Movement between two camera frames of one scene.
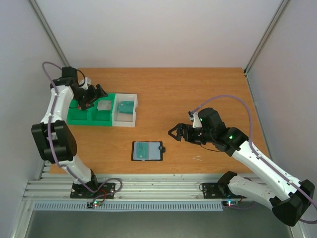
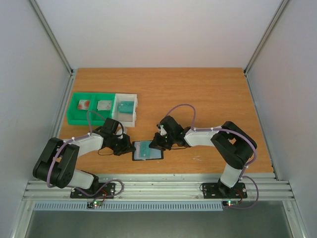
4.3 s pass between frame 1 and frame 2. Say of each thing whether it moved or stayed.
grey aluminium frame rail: stayed
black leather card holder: stayed
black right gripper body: moved
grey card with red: stayed
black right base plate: stayed
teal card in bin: stayed
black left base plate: stayed
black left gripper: moved
